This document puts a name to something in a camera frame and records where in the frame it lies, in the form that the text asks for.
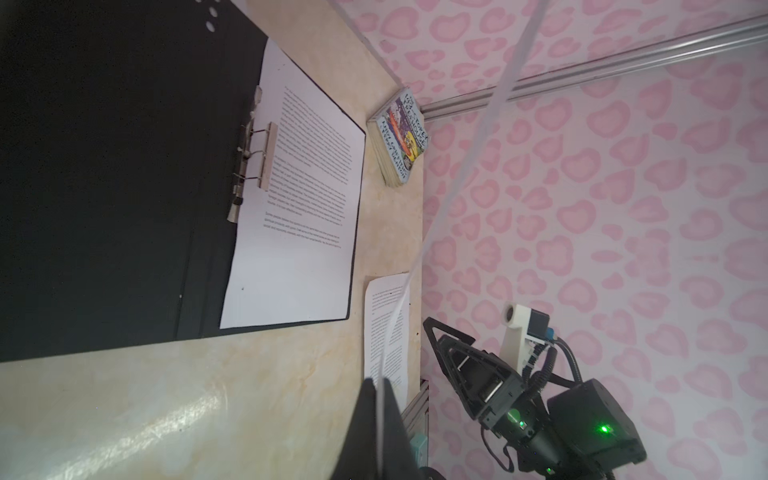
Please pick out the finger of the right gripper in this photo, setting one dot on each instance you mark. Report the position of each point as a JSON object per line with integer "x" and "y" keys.
{"x": 468, "y": 366}

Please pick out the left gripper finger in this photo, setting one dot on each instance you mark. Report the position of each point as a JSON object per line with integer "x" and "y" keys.
{"x": 357, "y": 457}

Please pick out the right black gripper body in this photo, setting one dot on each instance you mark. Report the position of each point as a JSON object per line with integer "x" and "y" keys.
{"x": 581, "y": 433}

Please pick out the printed paper sheet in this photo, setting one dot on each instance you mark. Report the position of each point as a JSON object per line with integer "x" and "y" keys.
{"x": 386, "y": 333}

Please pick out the colourful paperback book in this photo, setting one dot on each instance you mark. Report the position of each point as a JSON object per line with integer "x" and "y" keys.
{"x": 398, "y": 136}

